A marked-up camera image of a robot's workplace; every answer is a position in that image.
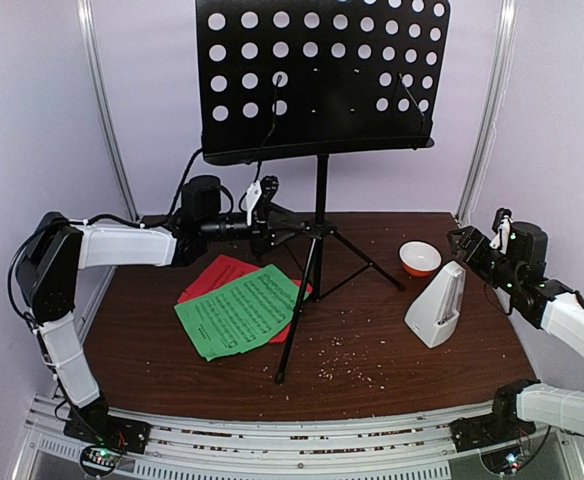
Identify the orange and white bowl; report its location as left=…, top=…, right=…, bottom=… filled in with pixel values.
left=398, top=241, right=442, bottom=277

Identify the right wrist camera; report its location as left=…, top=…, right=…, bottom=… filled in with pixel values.
left=490, top=208, right=516, bottom=254

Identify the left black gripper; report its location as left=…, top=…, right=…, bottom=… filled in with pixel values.
left=201, top=203, right=302, bottom=256

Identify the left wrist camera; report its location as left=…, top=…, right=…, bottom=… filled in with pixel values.
left=245, top=175, right=279, bottom=227

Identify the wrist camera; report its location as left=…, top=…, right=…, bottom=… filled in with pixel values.
left=245, top=175, right=279, bottom=227
left=490, top=208, right=516, bottom=254

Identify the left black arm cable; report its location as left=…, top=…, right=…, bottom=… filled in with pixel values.
left=166, top=147, right=206, bottom=226

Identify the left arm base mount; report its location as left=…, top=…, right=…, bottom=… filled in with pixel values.
left=63, top=416, right=151, bottom=454

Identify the aluminium front rail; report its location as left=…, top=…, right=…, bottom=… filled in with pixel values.
left=21, top=394, right=584, bottom=480

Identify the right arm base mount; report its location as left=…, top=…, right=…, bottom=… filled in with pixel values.
left=450, top=413, right=536, bottom=452

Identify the aluminium frame post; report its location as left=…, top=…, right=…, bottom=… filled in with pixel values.
left=455, top=0, right=519, bottom=226
left=76, top=0, right=139, bottom=220

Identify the red paper sheet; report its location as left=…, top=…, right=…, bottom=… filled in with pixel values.
left=177, top=254, right=314, bottom=347

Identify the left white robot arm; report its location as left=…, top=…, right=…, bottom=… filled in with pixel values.
left=14, top=175, right=309, bottom=444

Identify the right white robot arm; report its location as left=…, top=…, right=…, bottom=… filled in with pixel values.
left=447, top=208, right=584, bottom=451

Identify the green paper sheet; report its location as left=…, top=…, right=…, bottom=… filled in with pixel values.
left=173, top=263, right=311, bottom=362

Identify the left aluminium frame post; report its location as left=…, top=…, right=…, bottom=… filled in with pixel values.
left=76, top=0, right=139, bottom=220

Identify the black perforated music stand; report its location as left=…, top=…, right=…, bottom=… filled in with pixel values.
left=194, top=0, right=452, bottom=386

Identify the right aluminium frame post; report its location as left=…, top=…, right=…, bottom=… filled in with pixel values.
left=455, top=0, right=519, bottom=226

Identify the grey metronome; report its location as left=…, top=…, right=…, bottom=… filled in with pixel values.
left=404, top=261, right=466, bottom=349

